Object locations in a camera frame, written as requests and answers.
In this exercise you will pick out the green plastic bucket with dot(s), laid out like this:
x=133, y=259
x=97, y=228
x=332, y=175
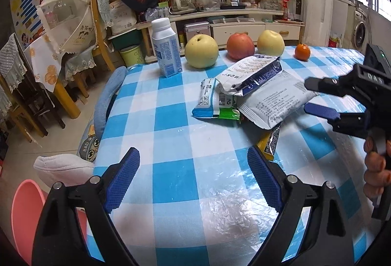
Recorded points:
x=133, y=55

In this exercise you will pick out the cream mesh food cover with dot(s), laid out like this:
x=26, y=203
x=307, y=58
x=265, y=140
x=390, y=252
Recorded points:
x=70, y=18

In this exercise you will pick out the washing machine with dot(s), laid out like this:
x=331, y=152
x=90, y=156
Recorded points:
x=359, y=29

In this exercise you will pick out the green plastic tub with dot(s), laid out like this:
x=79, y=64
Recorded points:
x=125, y=38

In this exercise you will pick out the orange print table cloth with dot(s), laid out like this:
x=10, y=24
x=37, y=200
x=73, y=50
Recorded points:
x=42, y=61

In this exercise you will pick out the white navy milk carton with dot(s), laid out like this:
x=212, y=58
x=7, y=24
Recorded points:
x=241, y=76

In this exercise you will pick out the wall poster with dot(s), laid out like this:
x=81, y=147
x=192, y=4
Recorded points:
x=27, y=3

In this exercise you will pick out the white rice bag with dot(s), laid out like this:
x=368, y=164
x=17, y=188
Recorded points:
x=122, y=17

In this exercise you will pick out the red bottle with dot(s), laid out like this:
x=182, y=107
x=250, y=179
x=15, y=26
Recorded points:
x=285, y=9

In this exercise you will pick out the pink plastic bin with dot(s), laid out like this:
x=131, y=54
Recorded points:
x=27, y=211

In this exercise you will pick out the blue chair cushion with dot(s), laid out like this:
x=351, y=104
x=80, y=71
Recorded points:
x=104, y=95

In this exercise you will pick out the wooden chair with grey cover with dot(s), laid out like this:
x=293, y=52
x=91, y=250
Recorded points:
x=102, y=1
x=12, y=58

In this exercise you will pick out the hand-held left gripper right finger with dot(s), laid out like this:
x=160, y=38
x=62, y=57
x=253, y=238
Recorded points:
x=264, y=180

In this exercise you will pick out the blue white wrapper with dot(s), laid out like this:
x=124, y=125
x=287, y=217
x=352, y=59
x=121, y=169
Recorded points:
x=206, y=101

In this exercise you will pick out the large yellow pear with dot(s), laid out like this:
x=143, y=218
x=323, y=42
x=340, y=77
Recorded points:
x=201, y=52

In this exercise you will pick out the blue checked tablecloth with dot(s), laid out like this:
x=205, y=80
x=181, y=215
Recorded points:
x=171, y=119

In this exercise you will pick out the person's right hand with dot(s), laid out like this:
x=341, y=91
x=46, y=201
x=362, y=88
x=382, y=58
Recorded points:
x=374, y=174

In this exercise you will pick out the green wrapper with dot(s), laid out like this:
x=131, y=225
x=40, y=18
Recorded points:
x=227, y=111

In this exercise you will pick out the red apple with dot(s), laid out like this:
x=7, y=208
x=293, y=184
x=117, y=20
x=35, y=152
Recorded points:
x=240, y=46

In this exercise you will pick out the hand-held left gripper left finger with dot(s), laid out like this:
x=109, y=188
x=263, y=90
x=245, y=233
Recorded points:
x=122, y=180

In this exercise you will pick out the grey white snack packet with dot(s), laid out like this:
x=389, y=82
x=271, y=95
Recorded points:
x=275, y=101

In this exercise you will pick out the gold black wrapper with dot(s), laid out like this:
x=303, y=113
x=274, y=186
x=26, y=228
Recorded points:
x=268, y=143

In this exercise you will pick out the small yellow pear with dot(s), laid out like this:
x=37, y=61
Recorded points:
x=270, y=43

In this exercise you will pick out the lace cloth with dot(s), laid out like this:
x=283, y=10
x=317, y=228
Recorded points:
x=79, y=62

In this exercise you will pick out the white blue milk bottle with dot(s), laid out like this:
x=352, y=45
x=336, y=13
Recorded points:
x=166, y=49

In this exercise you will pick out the grey white cushion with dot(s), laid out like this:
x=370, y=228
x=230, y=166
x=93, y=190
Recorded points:
x=61, y=166

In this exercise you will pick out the white electric kettle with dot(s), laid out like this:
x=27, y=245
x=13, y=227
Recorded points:
x=180, y=0

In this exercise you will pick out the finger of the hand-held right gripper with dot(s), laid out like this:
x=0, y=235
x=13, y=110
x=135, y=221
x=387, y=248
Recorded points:
x=320, y=110
x=326, y=84

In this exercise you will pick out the mandarin orange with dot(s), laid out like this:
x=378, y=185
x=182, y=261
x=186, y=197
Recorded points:
x=302, y=52

